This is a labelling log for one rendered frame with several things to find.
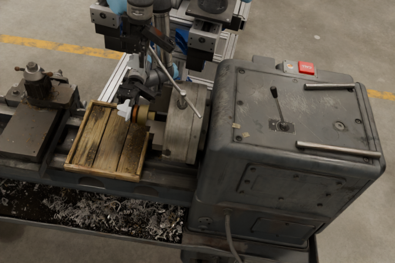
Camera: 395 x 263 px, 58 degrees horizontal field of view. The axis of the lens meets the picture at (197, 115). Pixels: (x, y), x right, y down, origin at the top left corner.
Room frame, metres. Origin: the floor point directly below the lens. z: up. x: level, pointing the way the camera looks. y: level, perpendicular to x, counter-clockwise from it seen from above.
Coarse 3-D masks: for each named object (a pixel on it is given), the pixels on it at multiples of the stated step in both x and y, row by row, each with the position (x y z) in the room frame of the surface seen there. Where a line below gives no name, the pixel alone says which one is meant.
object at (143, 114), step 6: (132, 108) 0.85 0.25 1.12; (138, 108) 0.86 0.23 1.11; (144, 108) 0.86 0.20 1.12; (132, 114) 0.83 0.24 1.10; (138, 114) 0.83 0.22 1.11; (144, 114) 0.83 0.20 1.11; (150, 114) 0.84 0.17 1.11; (156, 114) 0.88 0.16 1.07; (132, 120) 0.82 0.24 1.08; (138, 120) 0.81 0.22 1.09; (144, 120) 0.82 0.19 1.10
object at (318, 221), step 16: (192, 208) 0.67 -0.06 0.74; (208, 208) 0.66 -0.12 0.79; (224, 208) 0.67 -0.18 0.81; (240, 208) 0.66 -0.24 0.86; (256, 208) 0.67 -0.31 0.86; (272, 208) 0.68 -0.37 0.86; (192, 224) 0.66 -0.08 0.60; (208, 224) 0.66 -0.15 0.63; (224, 224) 0.67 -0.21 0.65; (240, 224) 0.67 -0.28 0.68; (256, 224) 0.67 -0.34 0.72; (272, 224) 0.67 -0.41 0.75; (288, 224) 0.67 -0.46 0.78; (304, 224) 0.68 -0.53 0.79; (320, 224) 0.68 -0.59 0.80; (256, 240) 0.66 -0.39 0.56; (272, 240) 0.67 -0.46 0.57; (288, 240) 0.68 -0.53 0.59; (304, 240) 0.68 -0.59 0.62; (192, 256) 0.68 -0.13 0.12; (208, 256) 0.69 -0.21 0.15; (224, 256) 0.69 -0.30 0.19
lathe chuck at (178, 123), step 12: (192, 84) 0.93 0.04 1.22; (192, 96) 0.86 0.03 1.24; (180, 108) 0.80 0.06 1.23; (168, 120) 0.76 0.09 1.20; (180, 120) 0.77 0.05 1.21; (192, 120) 0.77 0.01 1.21; (168, 132) 0.73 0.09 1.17; (180, 132) 0.74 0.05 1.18; (168, 144) 0.71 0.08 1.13; (180, 144) 0.71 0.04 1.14; (168, 156) 0.71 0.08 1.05; (180, 156) 0.70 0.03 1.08
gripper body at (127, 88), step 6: (126, 78) 1.01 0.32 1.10; (132, 78) 1.01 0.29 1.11; (138, 78) 1.01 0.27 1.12; (126, 84) 0.98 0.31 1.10; (132, 84) 0.99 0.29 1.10; (120, 90) 0.93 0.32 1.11; (126, 90) 0.93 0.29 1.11; (132, 90) 0.94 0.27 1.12; (138, 90) 0.94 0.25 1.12; (120, 96) 0.90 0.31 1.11; (126, 96) 0.91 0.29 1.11; (138, 96) 0.94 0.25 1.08; (120, 102) 0.90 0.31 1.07
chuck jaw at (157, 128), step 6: (150, 120) 0.82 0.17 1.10; (150, 126) 0.79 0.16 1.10; (156, 126) 0.80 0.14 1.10; (162, 126) 0.80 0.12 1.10; (150, 132) 0.77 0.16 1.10; (156, 132) 0.77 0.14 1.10; (162, 132) 0.78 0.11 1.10; (150, 138) 0.77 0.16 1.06; (156, 138) 0.75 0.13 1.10; (162, 138) 0.75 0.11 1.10; (156, 144) 0.72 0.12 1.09; (162, 144) 0.72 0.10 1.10; (162, 150) 0.71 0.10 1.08; (168, 150) 0.71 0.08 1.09
